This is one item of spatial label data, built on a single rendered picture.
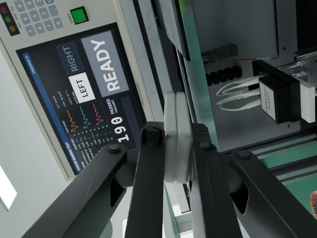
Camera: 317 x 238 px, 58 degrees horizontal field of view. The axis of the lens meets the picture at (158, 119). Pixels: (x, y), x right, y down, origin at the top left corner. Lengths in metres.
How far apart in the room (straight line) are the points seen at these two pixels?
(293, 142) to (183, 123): 0.58
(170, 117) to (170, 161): 0.03
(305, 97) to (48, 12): 0.41
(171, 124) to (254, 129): 0.60
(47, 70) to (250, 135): 0.50
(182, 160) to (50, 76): 0.39
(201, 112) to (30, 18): 0.31
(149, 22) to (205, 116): 0.19
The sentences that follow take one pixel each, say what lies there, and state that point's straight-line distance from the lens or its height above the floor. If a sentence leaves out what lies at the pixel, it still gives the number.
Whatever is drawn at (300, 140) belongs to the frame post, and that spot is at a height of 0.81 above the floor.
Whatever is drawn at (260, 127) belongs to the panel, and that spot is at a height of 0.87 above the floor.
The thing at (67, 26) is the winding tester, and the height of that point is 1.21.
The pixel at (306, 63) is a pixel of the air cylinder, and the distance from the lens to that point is 0.59.
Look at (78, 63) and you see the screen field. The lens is 0.50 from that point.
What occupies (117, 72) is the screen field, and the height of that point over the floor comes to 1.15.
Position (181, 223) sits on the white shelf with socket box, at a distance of 1.49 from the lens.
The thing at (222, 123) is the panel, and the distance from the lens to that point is 0.71.
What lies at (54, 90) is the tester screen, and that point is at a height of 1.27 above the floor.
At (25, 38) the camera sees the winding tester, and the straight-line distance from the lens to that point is 0.51.
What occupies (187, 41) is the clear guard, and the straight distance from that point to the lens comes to 0.26.
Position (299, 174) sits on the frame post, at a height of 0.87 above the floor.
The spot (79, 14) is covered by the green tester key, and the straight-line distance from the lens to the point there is 0.48.
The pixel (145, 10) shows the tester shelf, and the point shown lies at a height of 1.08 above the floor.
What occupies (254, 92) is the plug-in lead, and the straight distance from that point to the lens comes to 0.55.
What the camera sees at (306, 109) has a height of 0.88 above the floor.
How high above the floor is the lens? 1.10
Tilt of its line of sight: 1 degrees up
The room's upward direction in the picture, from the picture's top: 106 degrees counter-clockwise
